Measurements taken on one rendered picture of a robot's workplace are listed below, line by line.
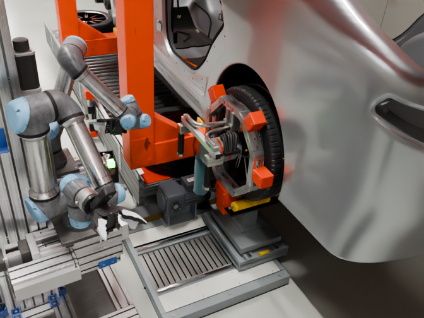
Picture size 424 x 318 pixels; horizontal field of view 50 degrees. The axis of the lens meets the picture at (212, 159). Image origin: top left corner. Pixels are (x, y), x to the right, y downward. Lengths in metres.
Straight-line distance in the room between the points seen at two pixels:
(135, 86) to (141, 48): 0.22
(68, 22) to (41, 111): 2.82
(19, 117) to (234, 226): 1.71
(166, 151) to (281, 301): 1.17
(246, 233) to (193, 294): 0.52
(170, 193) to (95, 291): 0.75
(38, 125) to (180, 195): 1.40
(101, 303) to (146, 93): 1.17
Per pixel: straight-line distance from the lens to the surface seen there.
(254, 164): 2.31
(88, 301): 2.58
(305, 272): 3.08
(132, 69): 2.57
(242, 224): 2.93
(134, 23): 2.49
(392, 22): 6.66
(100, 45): 4.59
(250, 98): 2.39
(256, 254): 2.91
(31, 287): 2.02
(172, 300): 2.72
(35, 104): 1.68
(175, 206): 2.92
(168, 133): 2.87
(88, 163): 1.71
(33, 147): 1.75
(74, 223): 1.68
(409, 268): 3.37
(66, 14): 4.43
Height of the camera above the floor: 2.20
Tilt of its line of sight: 34 degrees down
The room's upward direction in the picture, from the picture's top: 5 degrees clockwise
